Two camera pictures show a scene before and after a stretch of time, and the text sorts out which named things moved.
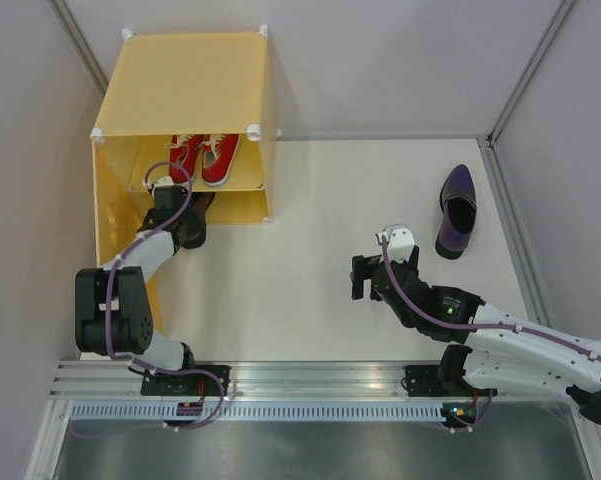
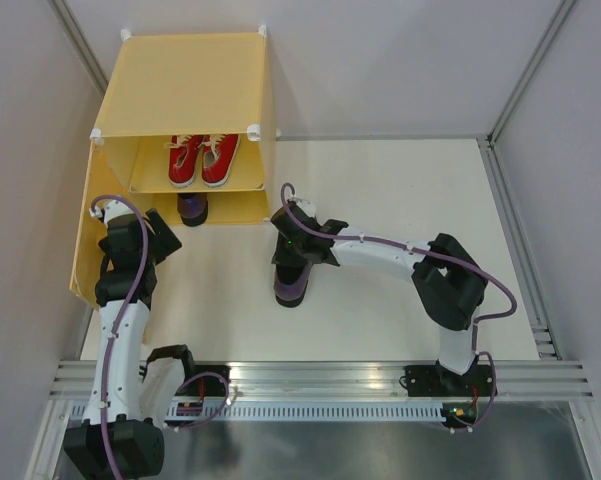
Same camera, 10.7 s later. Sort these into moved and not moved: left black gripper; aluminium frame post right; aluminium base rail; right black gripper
Moved: left black gripper; right black gripper
Not moved: aluminium frame post right; aluminium base rail
